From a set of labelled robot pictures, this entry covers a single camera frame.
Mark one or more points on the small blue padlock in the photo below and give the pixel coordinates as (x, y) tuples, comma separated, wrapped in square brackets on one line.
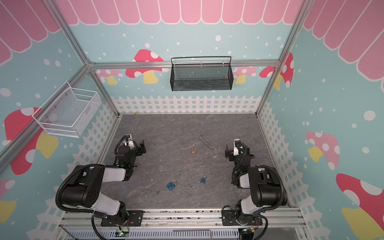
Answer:
[(203, 179)]

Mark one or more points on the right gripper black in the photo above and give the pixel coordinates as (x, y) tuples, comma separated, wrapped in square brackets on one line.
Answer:
[(229, 153)]

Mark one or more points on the large blue padlock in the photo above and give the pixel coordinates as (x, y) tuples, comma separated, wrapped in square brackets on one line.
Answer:
[(172, 185)]

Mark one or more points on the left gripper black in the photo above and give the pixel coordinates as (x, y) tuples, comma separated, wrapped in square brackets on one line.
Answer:
[(140, 148)]

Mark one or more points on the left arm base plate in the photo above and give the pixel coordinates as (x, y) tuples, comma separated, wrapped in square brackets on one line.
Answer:
[(130, 219)]

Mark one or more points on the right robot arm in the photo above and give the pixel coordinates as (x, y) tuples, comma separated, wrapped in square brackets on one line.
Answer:
[(266, 187)]

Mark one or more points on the black wire mesh basket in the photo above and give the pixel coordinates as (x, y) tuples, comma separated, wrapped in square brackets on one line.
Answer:
[(212, 73)]

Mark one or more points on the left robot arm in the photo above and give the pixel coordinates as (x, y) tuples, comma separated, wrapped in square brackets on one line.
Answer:
[(80, 192)]

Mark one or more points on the white wire mesh basket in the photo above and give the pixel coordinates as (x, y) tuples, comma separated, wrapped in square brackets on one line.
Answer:
[(69, 112)]

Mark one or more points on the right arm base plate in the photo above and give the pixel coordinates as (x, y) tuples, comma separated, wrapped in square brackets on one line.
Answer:
[(237, 218)]

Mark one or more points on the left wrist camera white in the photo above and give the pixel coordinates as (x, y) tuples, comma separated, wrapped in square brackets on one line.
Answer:
[(128, 141)]

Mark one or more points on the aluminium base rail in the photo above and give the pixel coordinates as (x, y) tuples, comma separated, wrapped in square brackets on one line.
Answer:
[(190, 219)]

